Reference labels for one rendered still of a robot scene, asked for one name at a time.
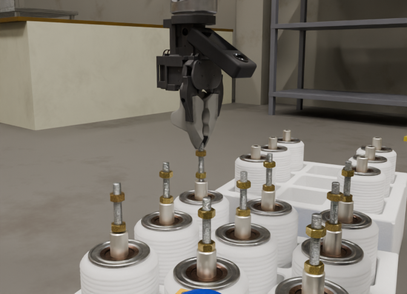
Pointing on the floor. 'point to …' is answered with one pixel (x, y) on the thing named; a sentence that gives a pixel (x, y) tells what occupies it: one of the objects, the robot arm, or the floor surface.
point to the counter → (83, 71)
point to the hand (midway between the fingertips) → (203, 141)
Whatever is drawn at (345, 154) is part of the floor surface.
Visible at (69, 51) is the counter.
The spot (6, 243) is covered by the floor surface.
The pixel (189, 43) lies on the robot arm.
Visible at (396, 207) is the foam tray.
